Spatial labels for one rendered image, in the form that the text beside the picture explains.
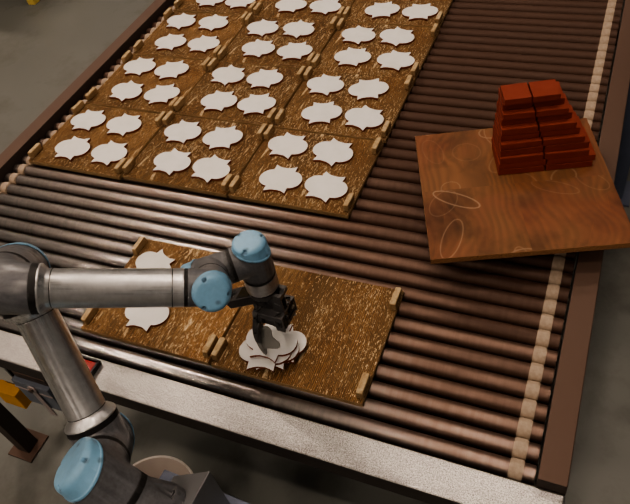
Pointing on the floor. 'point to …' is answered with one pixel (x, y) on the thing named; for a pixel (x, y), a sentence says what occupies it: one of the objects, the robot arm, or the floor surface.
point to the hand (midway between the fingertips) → (271, 334)
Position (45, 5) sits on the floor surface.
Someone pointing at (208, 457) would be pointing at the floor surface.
